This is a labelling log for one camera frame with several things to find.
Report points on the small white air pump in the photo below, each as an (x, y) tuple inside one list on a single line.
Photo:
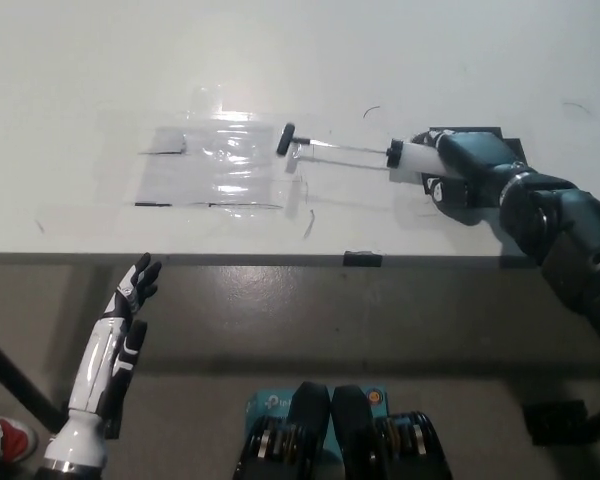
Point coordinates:
[(420, 157)]

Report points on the red and white shoe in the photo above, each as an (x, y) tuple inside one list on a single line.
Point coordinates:
[(10, 437)]

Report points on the black tape patch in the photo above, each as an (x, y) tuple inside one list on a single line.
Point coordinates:
[(514, 149)]

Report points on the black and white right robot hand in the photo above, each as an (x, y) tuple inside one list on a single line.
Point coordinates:
[(480, 160)]

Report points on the teal cardboard router box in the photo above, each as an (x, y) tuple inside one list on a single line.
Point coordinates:
[(265, 402)]

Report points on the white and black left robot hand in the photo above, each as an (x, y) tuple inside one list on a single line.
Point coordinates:
[(92, 380)]

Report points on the small black tape piece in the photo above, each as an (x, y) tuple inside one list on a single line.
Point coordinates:
[(362, 258)]

